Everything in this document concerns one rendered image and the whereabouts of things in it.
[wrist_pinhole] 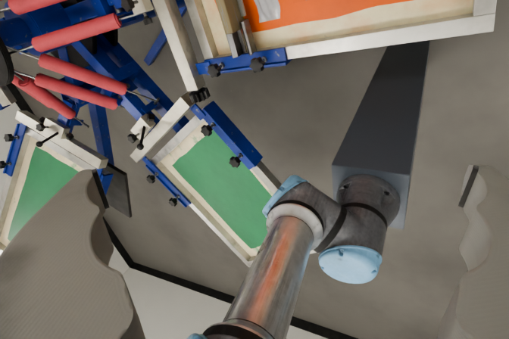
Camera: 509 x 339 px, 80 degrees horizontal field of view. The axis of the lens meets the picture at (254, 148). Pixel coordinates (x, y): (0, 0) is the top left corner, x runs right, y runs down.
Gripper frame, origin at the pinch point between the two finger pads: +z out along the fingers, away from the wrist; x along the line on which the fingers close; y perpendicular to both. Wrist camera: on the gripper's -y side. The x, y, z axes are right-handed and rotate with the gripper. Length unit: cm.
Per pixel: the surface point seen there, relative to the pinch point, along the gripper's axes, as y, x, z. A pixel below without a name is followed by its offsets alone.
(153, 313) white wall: 421, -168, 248
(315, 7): 3, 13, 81
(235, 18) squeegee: 6, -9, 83
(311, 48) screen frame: 13, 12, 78
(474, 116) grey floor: 66, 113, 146
